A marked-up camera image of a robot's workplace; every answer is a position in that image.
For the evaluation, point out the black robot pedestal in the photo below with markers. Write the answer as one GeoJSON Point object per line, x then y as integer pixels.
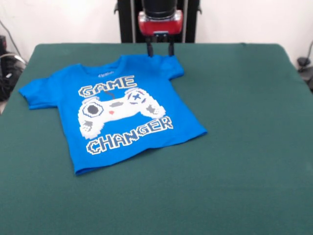
{"type": "Point", "coordinates": [190, 22]}

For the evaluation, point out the small black device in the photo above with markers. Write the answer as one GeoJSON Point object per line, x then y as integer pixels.
{"type": "Point", "coordinates": [3, 44]}

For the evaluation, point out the black round adapter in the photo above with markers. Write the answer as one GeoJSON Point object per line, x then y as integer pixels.
{"type": "Point", "coordinates": [303, 61]}

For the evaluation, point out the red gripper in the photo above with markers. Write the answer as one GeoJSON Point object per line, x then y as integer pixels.
{"type": "Point", "coordinates": [160, 25]}

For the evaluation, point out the black bag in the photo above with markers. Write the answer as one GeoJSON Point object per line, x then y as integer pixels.
{"type": "Point", "coordinates": [11, 76]}

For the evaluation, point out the dark green table cloth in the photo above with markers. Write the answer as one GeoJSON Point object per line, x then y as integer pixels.
{"type": "Point", "coordinates": [220, 122]}

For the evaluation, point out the blue printed t-shirt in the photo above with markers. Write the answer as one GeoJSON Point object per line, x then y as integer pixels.
{"type": "Point", "coordinates": [73, 78]}

